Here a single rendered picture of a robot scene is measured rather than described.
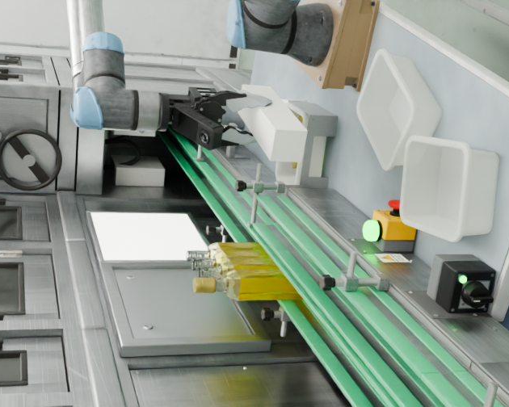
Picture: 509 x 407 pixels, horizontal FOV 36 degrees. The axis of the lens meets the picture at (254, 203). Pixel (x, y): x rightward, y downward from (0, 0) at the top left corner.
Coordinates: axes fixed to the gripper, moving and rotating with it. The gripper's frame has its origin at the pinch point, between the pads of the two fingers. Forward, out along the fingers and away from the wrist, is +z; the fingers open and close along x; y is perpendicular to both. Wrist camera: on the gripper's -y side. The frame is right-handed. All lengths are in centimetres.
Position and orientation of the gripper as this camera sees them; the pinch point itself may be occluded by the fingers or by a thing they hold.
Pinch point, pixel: (264, 120)
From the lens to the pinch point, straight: 152.5
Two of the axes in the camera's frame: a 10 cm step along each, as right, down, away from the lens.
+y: -2.6, -4.6, 8.5
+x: -1.5, 8.9, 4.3
